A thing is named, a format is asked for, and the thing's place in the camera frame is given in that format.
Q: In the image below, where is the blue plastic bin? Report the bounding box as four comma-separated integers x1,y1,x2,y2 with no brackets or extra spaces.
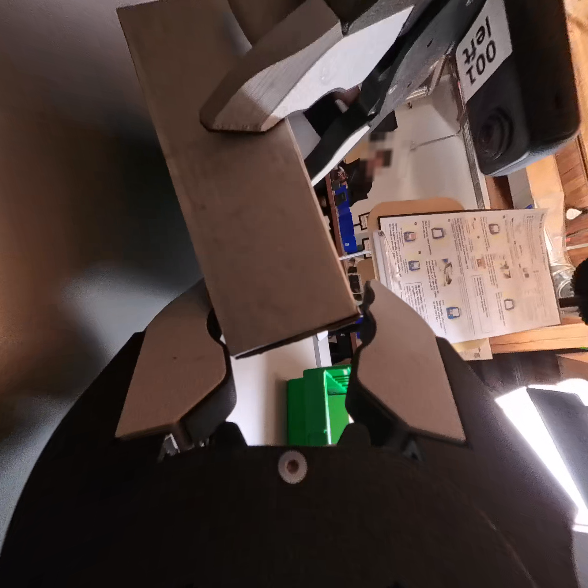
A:
333,181,358,253

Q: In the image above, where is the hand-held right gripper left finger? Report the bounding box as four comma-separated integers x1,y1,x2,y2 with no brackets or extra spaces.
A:
115,279,237,441

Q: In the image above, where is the green plastic bin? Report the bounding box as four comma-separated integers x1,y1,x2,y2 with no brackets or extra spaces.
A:
287,365,355,446

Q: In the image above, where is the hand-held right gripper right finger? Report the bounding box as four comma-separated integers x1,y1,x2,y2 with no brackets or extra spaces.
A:
345,280,467,444

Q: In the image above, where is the printed instruction sheet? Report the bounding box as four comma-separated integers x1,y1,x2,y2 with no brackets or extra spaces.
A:
379,209,562,345

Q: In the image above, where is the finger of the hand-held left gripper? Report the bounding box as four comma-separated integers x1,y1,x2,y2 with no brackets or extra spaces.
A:
200,6,416,134
303,99,372,184

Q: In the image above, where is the grey desk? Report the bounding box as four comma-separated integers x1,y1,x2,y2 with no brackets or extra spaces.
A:
0,0,334,529

